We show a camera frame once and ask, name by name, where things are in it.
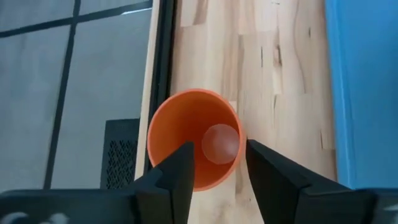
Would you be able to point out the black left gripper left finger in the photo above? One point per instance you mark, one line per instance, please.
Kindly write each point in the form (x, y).
(168, 193)

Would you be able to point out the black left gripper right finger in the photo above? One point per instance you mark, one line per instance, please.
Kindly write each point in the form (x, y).
(280, 193)

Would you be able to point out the orange plastic cup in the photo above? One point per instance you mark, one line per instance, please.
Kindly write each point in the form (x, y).
(180, 124)

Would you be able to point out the blue plastic tray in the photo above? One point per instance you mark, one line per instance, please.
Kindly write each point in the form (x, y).
(363, 93)

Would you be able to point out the black perforated floor grille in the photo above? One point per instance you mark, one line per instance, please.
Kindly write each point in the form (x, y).
(119, 155)

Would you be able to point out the black metal table frame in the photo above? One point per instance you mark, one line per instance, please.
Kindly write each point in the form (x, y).
(163, 62)

